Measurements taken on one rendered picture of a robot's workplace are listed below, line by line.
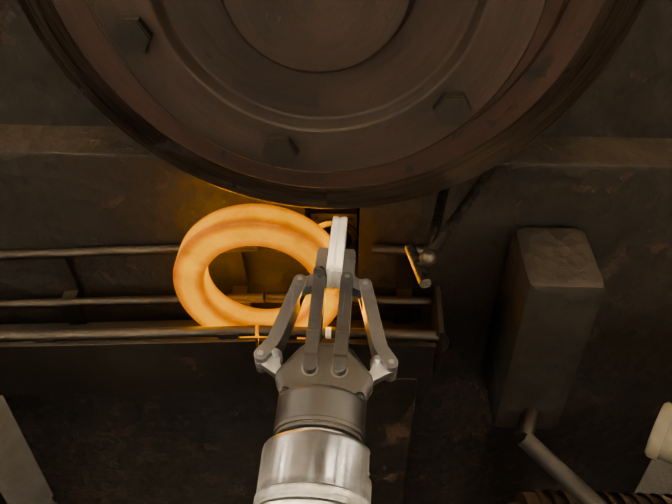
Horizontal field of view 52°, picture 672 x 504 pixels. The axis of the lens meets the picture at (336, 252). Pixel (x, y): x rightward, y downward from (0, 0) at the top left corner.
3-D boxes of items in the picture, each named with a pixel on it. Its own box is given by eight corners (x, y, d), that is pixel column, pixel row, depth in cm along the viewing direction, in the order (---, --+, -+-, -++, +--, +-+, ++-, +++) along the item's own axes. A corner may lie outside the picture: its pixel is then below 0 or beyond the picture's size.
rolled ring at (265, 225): (243, 189, 64) (248, 169, 67) (137, 290, 73) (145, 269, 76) (381, 289, 72) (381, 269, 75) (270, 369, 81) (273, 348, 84)
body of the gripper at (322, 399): (269, 460, 59) (282, 365, 64) (368, 467, 58) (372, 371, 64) (262, 422, 53) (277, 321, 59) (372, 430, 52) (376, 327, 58)
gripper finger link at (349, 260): (339, 289, 64) (371, 292, 64) (344, 248, 68) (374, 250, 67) (339, 298, 66) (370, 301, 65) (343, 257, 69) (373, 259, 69)
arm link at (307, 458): (368, 539, 55) (371, 468, 59) (374, 501, 48) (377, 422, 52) (257, 531, 56) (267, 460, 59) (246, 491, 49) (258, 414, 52)
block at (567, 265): (480, 362, 90) (510, 218, 74) (541, 364, 90) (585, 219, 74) (491, 431, 82) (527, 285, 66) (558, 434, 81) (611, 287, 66)
